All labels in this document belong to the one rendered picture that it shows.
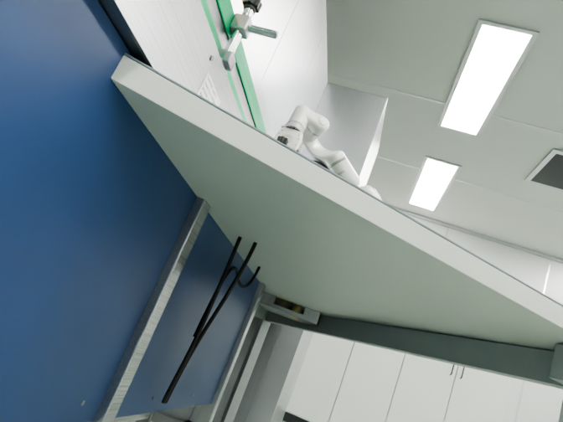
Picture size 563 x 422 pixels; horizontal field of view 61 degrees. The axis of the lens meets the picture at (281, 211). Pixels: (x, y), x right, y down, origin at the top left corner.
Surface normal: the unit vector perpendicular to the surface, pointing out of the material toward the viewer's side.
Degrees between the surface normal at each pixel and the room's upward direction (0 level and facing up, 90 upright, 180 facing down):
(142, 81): 90
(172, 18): 90
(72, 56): 90
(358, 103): 90
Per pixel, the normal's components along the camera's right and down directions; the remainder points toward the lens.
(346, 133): -0.11, -0.34
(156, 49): 0.93, 0.31
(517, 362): -0.84, -0.44
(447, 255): 0.40, -0.12
